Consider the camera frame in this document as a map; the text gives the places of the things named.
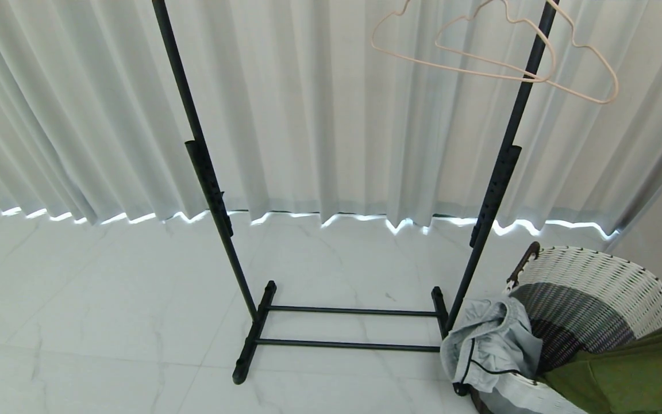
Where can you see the pink clothes hanger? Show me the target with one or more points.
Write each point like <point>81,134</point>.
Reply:
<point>572,92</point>
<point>423,58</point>

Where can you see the green printed shirt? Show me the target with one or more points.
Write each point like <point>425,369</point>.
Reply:
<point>641,374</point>

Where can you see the black clothes rack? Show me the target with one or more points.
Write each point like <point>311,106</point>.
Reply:
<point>209,184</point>

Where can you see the white laundry basket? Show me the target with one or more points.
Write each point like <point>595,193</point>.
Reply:
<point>607,276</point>

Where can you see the pale grey shorts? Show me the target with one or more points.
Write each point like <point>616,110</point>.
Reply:
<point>492,339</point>

